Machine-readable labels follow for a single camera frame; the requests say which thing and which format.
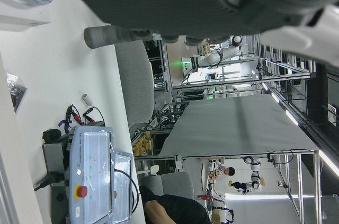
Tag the left white dexterous robot hand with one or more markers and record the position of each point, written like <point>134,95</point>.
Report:
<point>159,1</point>

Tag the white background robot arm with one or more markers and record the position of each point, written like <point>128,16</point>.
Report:
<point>209,59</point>

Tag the metal electronics box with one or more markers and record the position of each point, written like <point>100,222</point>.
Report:
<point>53,160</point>

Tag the grey cylindrical bottle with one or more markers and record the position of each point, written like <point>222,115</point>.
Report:
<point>100,37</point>

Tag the grey office chair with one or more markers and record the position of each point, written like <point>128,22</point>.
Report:
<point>152,185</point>
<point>177,184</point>
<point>135,81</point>

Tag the small white tube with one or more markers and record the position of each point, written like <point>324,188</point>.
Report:
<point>87,100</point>

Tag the red black clip leads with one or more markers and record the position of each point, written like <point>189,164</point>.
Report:
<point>76,116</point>

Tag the yellow blocks pile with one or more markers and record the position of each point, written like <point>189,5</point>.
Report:
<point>141,147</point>

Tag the black plastic parts bag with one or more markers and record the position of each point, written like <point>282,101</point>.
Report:
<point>16,94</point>

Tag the small black device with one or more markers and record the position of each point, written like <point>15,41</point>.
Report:
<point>51,136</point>

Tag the grey blue teach pendant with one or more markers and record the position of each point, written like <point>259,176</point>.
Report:
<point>123,181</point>
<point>79,168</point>

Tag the distant person black hair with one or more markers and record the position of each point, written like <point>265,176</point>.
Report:
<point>230,172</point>

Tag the white humanoid background robot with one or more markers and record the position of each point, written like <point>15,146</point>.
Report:
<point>255,176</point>

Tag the black power plug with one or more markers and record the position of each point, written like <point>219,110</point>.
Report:
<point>51,179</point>

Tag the man in black shirt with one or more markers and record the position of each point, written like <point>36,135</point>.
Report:
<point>180,208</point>

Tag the aluminium frame structure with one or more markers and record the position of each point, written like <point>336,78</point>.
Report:
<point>317,181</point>

